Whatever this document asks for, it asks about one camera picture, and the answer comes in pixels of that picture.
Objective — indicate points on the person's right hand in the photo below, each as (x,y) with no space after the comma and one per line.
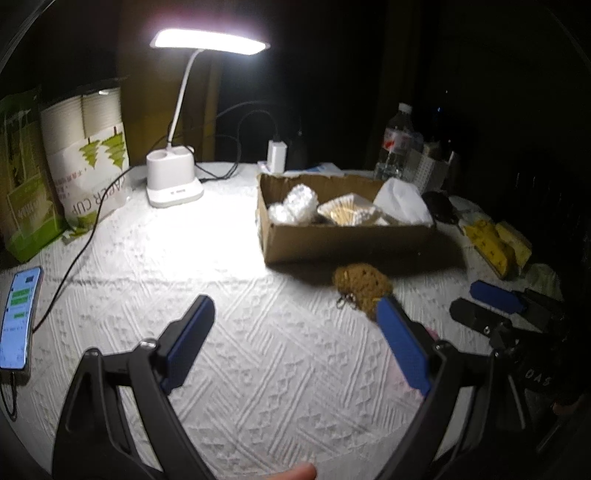
(565,407)

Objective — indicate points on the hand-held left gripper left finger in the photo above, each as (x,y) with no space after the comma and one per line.
(189,346)

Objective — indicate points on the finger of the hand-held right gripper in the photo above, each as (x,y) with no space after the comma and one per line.
(496,295)
(480,318)

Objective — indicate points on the white desk lamp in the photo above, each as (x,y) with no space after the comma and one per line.
(173,177)

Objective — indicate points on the brown wooden board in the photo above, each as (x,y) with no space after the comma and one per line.
(138,92)

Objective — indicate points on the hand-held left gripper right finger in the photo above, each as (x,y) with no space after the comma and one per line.
(404,348)

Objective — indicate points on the white and blue packet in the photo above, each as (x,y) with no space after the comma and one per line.
(323,168)

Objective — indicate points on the white paper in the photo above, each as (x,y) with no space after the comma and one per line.
(401,201)

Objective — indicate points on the white charger plug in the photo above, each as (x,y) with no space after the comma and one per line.
(277,154)

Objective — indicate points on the person's left hand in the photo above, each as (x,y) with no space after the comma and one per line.
(295,473)

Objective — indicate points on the cardboard box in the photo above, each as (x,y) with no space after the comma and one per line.
(332,244)

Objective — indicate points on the dark cloth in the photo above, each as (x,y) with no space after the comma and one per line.
(441,205)

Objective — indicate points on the clear water bottle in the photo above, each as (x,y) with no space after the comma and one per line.
(395,147)

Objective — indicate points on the white knitted piece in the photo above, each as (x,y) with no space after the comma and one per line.
(302,201)

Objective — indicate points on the pink knitted piece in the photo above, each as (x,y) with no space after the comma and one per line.
(433,333)

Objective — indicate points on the green paper bag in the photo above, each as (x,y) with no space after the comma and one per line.
(23,207)

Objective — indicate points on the bag of paper cups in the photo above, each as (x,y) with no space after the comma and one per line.
(87,170)

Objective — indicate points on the yellow packet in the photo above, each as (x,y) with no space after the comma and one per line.
(489,244)
(515,240)

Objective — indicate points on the white perforated basket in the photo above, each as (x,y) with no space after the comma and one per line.
(429,170)

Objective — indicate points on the white textured tablecloth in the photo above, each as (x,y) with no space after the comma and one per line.
(277,346)

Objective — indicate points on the smartphone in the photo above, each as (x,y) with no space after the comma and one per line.
(18,314)

